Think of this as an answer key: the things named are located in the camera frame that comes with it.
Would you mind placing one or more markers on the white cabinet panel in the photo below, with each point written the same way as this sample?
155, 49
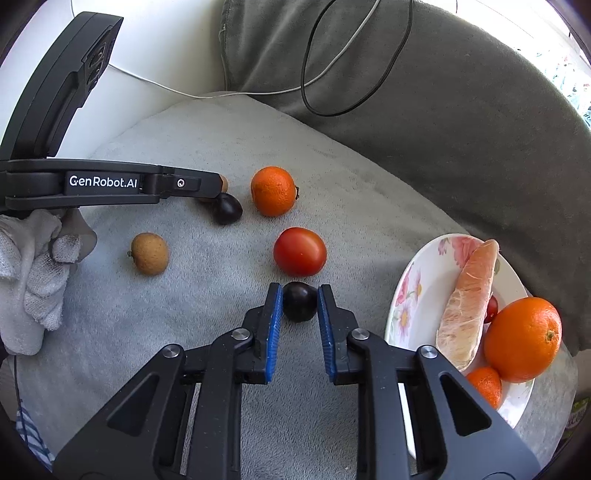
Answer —
175, 46

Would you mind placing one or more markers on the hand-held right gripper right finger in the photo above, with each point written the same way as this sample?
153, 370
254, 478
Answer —
324, 323

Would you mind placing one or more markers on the brown longan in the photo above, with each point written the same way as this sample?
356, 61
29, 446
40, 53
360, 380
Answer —
149, 254
224, 184

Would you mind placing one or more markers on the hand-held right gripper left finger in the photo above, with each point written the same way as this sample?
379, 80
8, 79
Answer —
275, 323

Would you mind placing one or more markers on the small red cherry tomato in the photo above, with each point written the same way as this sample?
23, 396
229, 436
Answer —
493, 309

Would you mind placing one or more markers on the striped cloth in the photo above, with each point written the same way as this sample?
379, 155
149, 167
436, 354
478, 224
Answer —
30, 429

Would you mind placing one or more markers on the peeled pomelo segment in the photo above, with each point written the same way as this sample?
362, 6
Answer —
466, 314

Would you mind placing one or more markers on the floral white plate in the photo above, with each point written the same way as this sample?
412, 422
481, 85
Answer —
415, 314

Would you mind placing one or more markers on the small tangerine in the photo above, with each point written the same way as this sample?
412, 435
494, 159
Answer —
485, 386
273, 191

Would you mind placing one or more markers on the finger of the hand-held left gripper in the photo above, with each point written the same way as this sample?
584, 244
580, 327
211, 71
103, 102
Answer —
194, 184

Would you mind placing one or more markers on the person's left hand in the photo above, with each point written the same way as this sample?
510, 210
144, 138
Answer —
32, 277

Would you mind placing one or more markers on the dark purple plum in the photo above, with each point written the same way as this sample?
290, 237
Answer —
227, 208
300, 302

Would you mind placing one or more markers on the large orange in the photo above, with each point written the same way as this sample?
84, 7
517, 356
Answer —
522, 339

